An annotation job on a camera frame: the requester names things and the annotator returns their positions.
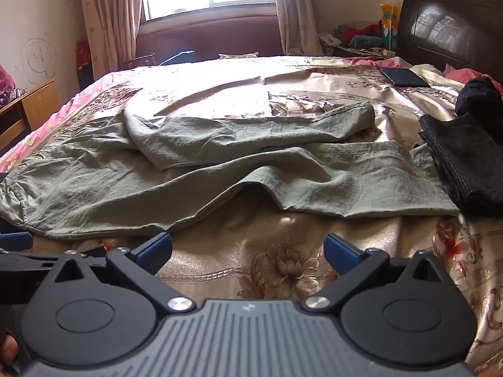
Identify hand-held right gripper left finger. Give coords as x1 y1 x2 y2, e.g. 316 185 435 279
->
49 232 196 315

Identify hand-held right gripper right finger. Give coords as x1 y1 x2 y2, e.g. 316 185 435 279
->
302 233 452 315

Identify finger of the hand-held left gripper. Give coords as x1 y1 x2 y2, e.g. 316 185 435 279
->
0 245 107 284
0 232 33 250

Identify green pants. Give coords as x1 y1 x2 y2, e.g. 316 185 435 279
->
0 100 461 241

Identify person's left hand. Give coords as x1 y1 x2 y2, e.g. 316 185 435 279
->
0 335 19 367

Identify floral satin bedspread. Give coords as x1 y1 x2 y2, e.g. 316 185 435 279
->
0 55 503 377

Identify wooden desk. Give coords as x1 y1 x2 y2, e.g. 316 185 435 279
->
0 77 60 155

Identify folded dark jeans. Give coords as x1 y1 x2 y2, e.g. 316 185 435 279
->
417 113 503 217

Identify pink cloth covered television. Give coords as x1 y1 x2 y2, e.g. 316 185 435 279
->
0 65 17 107

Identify black phone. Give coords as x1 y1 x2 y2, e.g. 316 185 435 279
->
378 67 432 88

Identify blue flat item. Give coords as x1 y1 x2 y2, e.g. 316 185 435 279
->
160 50 196 66

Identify red bag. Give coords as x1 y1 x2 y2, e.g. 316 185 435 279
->
76 41 94 70

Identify crumpled black garment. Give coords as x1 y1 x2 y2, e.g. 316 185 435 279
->
455 76 503 145

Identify pink cloth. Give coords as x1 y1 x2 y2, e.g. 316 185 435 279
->
443 67 493 86

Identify pile of colourful clothes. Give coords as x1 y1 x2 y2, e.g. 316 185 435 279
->
319 23 384 48

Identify maroon window seat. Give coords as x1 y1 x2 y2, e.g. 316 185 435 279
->
135 13 284 64

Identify beige curtain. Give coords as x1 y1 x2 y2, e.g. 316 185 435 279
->
272 0 326 58
78 0 147 82

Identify dark wooden headboard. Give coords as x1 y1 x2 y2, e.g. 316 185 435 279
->
395 0 503 78

